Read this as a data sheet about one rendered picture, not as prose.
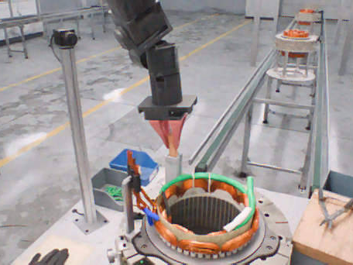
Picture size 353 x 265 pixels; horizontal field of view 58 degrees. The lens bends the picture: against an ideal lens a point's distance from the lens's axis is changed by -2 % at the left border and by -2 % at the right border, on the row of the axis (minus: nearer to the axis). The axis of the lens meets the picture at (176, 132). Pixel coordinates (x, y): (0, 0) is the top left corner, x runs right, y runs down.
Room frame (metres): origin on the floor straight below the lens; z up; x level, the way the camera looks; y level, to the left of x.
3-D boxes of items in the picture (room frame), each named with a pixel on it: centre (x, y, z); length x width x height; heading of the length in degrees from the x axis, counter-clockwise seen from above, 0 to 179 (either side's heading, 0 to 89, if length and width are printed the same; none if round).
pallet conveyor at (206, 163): (5.18, -1.99, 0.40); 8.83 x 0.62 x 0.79; 158
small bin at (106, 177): (0.98, 0.23, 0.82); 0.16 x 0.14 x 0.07; 67
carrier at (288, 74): (2.60, -0.93, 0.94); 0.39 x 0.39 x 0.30
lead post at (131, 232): (0.44, 0.08, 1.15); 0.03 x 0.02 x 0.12; 144
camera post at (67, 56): (0.84, 0.28, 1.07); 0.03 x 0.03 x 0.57; 43
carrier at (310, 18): (4.56, -1.74, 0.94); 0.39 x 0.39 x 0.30
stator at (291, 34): (2.60, -0.93, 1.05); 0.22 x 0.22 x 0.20
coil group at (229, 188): (0.54, -0.09, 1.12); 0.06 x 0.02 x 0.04; 62
